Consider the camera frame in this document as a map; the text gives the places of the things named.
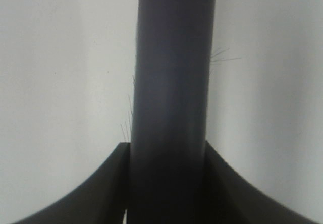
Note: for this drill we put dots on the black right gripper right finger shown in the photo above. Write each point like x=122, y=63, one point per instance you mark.
x=229, y=198

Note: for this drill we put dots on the grey hand brush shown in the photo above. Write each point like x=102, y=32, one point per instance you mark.
x=169, y=179

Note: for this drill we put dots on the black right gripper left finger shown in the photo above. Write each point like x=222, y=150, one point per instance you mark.
x=101, y=198

